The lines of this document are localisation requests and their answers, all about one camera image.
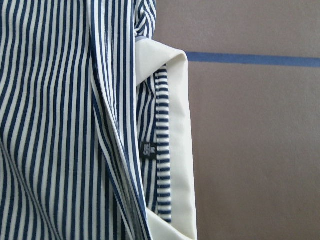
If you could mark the blue white striped polo shirt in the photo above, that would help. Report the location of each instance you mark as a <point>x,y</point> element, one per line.
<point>95,127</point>

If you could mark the brown table cover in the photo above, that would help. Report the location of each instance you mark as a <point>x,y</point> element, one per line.
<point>255,112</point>

